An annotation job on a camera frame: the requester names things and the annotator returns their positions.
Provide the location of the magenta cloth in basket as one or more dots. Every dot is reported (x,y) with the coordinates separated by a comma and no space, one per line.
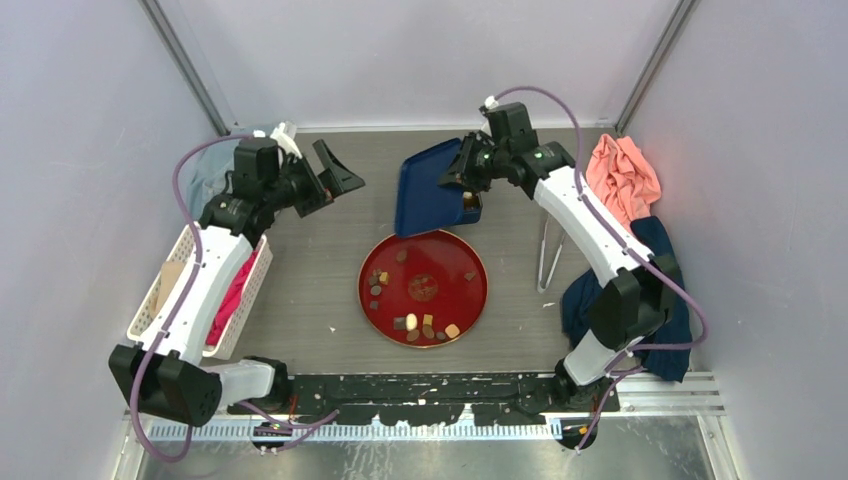
(230,302)

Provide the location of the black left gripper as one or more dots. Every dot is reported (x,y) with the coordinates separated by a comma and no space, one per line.
(335,179)

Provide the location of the tan cloth in basket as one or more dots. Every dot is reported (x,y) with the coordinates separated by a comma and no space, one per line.
(169,274)

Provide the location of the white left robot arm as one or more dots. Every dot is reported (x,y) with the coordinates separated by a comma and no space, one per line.
(161,374)

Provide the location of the dark navy cloth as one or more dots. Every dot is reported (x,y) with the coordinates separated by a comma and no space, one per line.
(669,365)

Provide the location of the pink cloth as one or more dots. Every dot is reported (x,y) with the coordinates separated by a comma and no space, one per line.
(623,179)

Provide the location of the caramel cube chocolate bottom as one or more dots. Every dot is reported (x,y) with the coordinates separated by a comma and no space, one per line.
(452,331)

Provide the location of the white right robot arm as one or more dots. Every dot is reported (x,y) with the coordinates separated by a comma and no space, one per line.
(637,294)

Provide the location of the white perforated basket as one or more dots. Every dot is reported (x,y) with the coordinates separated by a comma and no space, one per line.
(245,298)

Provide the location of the blue box lid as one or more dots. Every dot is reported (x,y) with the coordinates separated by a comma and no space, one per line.
(422,205)

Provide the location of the white oval chocolate bottom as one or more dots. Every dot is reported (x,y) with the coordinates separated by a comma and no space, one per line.
(411,322)

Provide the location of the light blue cloth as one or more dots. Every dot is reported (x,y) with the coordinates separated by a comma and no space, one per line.
(203,175)

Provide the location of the blue chocolate box with dividers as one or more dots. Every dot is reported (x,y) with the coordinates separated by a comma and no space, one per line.
(472,208)

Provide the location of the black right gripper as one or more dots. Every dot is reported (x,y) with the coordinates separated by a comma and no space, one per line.
(460,174)

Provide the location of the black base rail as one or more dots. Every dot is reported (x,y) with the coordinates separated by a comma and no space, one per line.
(494,399)

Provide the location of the metal tongs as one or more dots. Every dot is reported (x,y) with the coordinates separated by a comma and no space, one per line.
(551,244)

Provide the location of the red round tray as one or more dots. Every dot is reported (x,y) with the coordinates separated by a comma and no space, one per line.
(443,281)

